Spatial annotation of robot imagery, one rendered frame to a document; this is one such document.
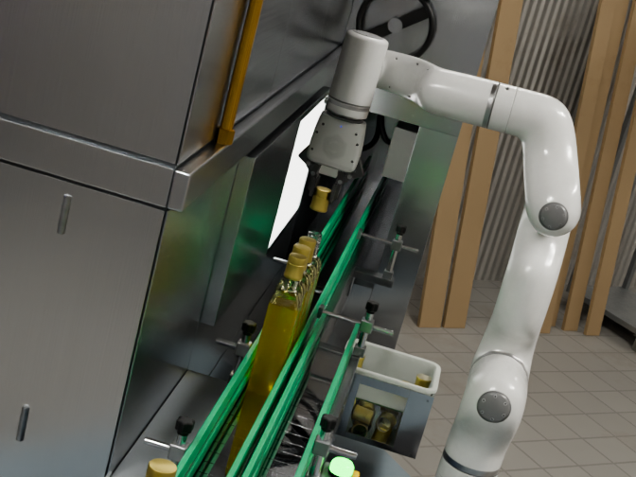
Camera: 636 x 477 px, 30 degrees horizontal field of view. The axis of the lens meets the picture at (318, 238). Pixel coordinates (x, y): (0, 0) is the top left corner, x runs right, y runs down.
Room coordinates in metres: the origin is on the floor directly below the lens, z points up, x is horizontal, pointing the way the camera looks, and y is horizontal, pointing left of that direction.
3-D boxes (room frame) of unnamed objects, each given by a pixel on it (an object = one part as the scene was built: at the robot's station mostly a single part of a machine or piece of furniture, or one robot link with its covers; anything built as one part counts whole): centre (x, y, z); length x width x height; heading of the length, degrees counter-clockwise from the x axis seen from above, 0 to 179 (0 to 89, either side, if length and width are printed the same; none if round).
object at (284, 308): (2.09, 0.03, 1.16); 0.06 x 0.06 x 0.21; 84
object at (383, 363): (2.49, -0.23, 0.97); 0.22 x 0.17 x 0.09; 85
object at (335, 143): (2.27, 0.01, 1.53); 0.10 x 0.07 x 0.11; 83
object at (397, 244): (3.02, -0.18, 1.07); 0.17 x 0.05 x 0.23; 85
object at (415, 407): (2.49, -0.21, 0.92); 0.27 x 0.17 x 0.15; 85
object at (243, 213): (2.54, 0.12, 1.32); 0.90 x 0.03 x 0.34; 175
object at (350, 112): (2.27, 0.01, 1.59); 0.09 x 0.08 x 0.03; 83
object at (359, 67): (2.28, 0.01, 1.67); 0.09 x 0.08 x 0.13; 173
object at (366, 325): (2.38, -0.13, 1.12); 0.17 x 0.03 x 0.12; 85
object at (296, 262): (2.09, 0.03, 1.31); 0.04 x 0.04 x 0.04
